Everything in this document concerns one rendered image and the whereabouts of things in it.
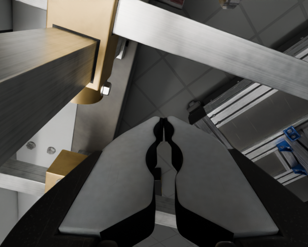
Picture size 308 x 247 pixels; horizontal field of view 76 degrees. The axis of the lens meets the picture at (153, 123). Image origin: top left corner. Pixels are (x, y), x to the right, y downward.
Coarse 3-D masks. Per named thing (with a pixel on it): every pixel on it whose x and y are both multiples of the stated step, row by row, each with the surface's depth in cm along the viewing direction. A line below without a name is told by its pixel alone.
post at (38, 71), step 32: (32, 32) 12; (64, 32) 15; (0, 64) 7; (32, 64) 8; (64, 64) 11; (0, 96) 6; (32, 96) 8; (64, 96) 12; (0, 128) 7; (32, 128) 9; (0, 160) 7
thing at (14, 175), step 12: (0, 168) 28; (12, 168) 28; (24, 168) 29; (36, 168) 29; (0, 180) 28; (12, 180) 28; (24, 180) 28; (36, 180) 28; (24, 192) 29; (36, 192) 29; (156, 204) 31; (168, 204) 31; (156, 216) 30; (168, 216) 30
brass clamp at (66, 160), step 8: (64, 152) 29; (72, 152) 30; (56, 160) 27; (64, 160) 28; (72, 160) 28; (80, 160) 29; (48, 168) 26; (56, 168) 26; (64, 168) 27; (72, 168) 27; (48, 176) 26; (56, 176) 26; (64, 176) 26; (48, 184) 26
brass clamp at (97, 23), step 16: (48, 0) 15; (64, 0) 15; (80, 0) 15; (96, 0) 15; (112, 0) 15; (48, 16) 15; (64, 16) 15; (80, 16) 15; (96, 16) 15; (112, 16) 15; (80, 32) 16; (96, 32) 16; (112, 32) 16; (112, 48) 19; (96, 64) 17; (112, 64) 21; (96, 80) 18; (80, 96) 19; (96, 96) 20
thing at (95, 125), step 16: (144, 0) 28; (128, 48) 31; (128, 64) 32; (112, 80) 33; (128, 80) 33; (112, 96) 34; (80, 112) 36; (96, 112) 36; (112, 112) 36; (80, 128) 38; (96, 128) 38; (112, 128) 38; (80, 144) 40; (96, 144) 40
